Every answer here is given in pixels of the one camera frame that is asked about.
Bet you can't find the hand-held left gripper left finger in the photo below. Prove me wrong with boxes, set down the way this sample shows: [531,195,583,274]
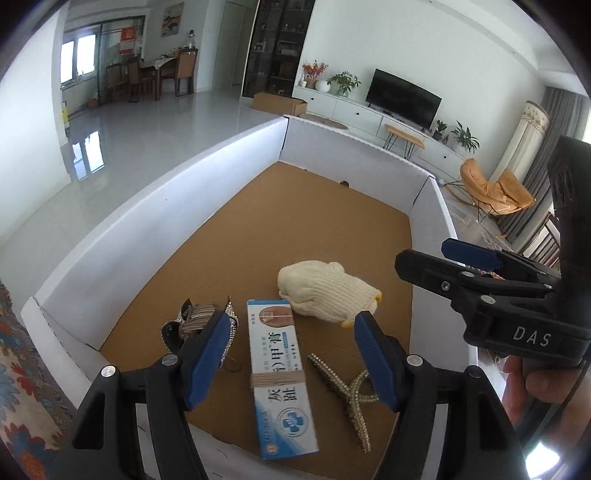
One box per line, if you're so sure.
[55,311,232,480]

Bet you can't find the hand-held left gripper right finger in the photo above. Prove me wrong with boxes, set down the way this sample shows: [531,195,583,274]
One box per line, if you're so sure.
[353,310,525,480]

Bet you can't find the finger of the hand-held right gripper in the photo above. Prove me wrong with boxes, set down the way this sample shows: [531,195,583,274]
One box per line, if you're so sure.
[394,249,556,306]
[441,239,563,278]

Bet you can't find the pearl hair claw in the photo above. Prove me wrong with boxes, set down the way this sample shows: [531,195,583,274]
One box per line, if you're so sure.
[308,353,384,454]

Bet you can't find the rhinestone bow hair claw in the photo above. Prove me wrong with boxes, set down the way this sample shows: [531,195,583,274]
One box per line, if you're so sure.
[161,295,239,372]

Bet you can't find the blue white ointment box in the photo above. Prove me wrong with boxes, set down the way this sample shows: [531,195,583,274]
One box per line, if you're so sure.
[246,299,320,460]

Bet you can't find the cream knitted glove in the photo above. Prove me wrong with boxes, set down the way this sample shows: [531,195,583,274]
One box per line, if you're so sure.
[277,260,383,328]

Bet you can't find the white cardboard box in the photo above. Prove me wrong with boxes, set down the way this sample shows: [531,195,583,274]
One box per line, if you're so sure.
[21,115,481,480]

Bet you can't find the person's right hand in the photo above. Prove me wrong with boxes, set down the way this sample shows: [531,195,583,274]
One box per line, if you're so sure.
[501,355,578,432]

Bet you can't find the beige rubber band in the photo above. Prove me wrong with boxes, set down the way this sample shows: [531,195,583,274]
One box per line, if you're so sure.
[249,369,308,387]

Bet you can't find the orange lounge chair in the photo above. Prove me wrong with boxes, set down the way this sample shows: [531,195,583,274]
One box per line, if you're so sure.
[445,158,536,224]

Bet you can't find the wooden armchair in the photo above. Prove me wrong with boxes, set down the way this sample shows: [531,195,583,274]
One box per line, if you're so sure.
[517,212,561,268]

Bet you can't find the broad-leaf potted plant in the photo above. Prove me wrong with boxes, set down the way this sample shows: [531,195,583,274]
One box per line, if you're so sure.
[450,121,481,154]

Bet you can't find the grey curtain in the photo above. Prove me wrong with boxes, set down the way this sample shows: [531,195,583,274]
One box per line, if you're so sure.
[496,85,591,241]

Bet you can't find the cloth-covered standing air conditioner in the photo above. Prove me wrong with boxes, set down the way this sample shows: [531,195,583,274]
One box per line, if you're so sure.
[489,100,551,185]

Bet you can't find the wooden bench with metal legs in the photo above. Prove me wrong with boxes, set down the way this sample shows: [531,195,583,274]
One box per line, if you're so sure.
[382,124,426,160]

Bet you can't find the black flat television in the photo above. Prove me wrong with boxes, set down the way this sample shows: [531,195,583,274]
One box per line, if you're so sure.
[366,68,443,130]

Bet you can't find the white television cabinet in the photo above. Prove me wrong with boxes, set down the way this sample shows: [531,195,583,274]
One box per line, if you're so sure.
[293,85,467,181]

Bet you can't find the floral printed cloth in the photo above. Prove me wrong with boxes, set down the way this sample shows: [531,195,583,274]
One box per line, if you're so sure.
[0,281,77,462]

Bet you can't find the leafy green potted plant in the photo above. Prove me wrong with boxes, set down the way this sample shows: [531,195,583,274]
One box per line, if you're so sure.
[327,71,362,97]

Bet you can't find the brown cardboard box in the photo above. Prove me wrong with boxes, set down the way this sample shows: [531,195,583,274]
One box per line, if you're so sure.
[252,91,308,117]

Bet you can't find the red flower bouquet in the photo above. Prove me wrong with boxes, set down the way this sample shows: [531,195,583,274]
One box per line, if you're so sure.
[300,60,329,89]

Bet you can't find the dark glass display cabinet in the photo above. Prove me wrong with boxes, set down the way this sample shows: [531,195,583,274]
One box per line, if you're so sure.
[241,0,317,99]

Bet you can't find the wooden dining chair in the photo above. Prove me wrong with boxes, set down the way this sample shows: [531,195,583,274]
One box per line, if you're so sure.
[126,58,144,103]
[105,64,127,104]
[174,48,199,97]

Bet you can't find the white door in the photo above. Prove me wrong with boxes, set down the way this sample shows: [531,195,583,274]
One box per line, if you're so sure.
[212,0,257,90]

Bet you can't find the wooden dining table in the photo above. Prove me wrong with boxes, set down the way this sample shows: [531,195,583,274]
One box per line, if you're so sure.
[139,53,182,101]

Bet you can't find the bright window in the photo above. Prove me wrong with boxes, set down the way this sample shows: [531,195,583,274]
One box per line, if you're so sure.
[60,33,100,86]

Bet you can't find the red door poster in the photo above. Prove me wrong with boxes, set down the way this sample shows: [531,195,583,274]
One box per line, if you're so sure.
[119,25,139,56]

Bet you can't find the framed painting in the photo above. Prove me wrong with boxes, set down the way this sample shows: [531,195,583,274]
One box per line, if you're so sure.
[161,1,185,38]

